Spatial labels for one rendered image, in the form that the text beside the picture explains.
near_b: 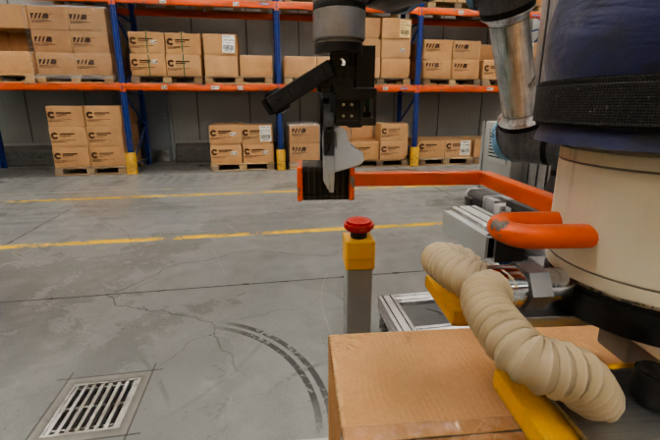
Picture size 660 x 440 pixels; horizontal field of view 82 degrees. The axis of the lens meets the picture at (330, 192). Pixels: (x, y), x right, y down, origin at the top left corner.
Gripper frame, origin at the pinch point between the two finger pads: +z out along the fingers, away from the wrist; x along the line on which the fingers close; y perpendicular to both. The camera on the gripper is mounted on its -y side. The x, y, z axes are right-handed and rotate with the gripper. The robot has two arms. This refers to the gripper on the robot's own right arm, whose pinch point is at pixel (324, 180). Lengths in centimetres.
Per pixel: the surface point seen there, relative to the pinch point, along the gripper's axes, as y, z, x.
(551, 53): 19.2, -16.3, -23.2
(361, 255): 9.9, 22.1, 21.2
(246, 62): -96, -79, 678
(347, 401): 1.4, 23.8, -19.2
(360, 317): 10.1, 38.1, 21.6
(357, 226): 8.8, 15.3, 21.9
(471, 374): 18.8, 23.8, -16.0
